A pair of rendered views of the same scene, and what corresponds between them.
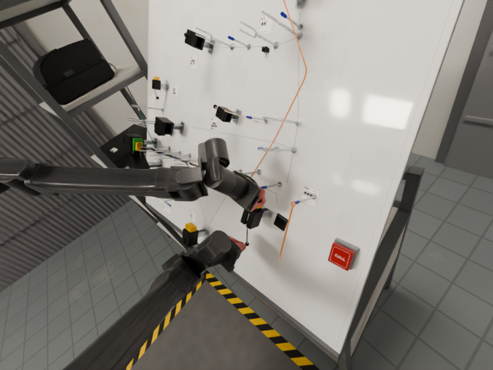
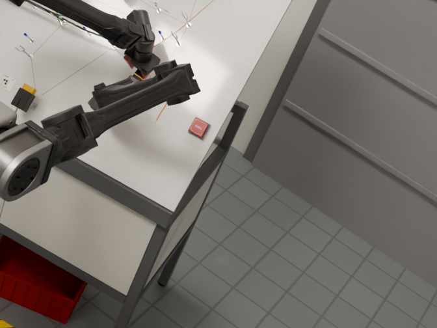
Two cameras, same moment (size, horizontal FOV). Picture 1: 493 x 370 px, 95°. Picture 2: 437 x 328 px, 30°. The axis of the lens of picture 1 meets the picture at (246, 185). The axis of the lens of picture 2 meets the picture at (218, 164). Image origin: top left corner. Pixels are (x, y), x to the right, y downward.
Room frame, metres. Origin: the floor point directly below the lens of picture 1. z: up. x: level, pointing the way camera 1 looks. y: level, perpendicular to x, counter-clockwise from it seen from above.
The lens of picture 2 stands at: (-1.29, 1.52, 2.51)
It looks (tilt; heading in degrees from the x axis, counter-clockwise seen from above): 34 degrees down; 310
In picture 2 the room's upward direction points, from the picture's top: 25 degrees clockwise
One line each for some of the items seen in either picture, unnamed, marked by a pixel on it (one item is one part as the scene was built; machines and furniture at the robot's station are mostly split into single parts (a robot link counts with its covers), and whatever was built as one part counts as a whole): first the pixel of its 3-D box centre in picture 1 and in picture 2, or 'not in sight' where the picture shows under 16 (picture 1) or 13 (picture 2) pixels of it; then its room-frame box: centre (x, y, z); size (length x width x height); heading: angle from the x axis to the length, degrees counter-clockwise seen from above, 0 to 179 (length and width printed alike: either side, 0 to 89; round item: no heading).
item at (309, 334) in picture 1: (211, 249); (21, 133); (0.62, 0.26, 0.83); 1.18 x 0.05 x 0.06; 32
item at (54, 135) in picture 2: not in sight; (45, 147); (-0.13, 0.69, 1.45); 0.09 x 0.08 x 0.12; 23
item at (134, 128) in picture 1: (126, 146); not in sight; (1.44, 0.60, 1.09); 0.35 x 0.33 x 0.07; 32
